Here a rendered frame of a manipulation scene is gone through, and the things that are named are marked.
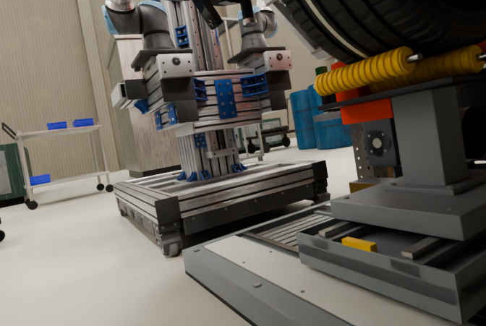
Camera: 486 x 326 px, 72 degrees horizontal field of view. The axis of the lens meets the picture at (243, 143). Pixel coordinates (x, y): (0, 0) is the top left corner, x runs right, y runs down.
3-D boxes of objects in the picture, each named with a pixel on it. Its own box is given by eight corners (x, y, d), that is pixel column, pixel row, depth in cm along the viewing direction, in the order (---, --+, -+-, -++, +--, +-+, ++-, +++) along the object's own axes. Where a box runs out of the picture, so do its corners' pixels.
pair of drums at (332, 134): (318, 144, 622) (309, 92, 619) (379, 139, 502) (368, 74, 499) (282, 152, 582) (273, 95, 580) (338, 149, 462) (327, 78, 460)
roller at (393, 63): (413, 71, 63) (408, 40, 63) (309, 98, 89) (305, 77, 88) (430, 69, 66) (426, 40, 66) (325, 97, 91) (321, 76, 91)
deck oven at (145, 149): (224, 164, 529) (201, 25, 523) (139, 181, 471) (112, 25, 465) (191, 163, 690) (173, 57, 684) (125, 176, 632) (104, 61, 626)
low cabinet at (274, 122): (252, 148, 939) (248, 123, 938) (285, 145, 797) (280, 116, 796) (192, 160, 854) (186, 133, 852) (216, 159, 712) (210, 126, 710)
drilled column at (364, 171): (378, 202, 155) (364, 113, 154) (361, 200, 164) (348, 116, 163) (391, 196, 161) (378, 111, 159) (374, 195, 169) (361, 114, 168)
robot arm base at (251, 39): (236, 58, 173) (232, 39, 173) (259, 57, 180) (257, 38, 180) (249, 49, 160) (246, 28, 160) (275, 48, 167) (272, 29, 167)
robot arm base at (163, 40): (139, 61, 150) (136, 40, 150) (172, 60, 157) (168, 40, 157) (147, 51, 137) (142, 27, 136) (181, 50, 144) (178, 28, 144)
